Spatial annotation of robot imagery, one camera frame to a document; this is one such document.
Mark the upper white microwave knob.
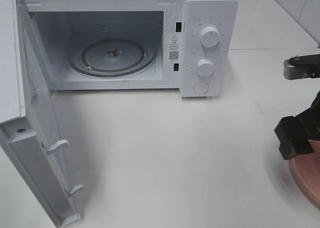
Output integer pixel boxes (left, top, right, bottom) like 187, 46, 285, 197
200, 25, 221, 48

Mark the white microwave knob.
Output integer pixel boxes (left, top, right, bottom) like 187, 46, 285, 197
196, 59, 215, 77
200, 25, 221, 48

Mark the glass microwave turntable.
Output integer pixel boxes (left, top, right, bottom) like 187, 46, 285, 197
67, 30, 163, 77

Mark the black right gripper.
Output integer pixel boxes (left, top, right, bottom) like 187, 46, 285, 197
274, 92, 320, 160

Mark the white warning label sticker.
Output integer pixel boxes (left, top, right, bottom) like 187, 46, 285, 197
167, 32, 182, 62

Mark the lower white microwave knob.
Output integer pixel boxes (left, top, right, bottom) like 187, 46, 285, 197
196, 59, 215, 77

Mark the white microwave door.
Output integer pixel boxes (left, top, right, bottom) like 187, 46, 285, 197
0, 0, 82, 228

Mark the white microwave oven body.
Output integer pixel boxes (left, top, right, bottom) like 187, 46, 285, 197
26, 0, 238, 97

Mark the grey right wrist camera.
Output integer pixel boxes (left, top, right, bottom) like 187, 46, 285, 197
283, 54, 320, 80

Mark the pink round plate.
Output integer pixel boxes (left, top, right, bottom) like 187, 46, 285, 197
289, 140, 320, 209

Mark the round white door release button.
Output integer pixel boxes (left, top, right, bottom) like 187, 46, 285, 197
193, 81, 209, 94

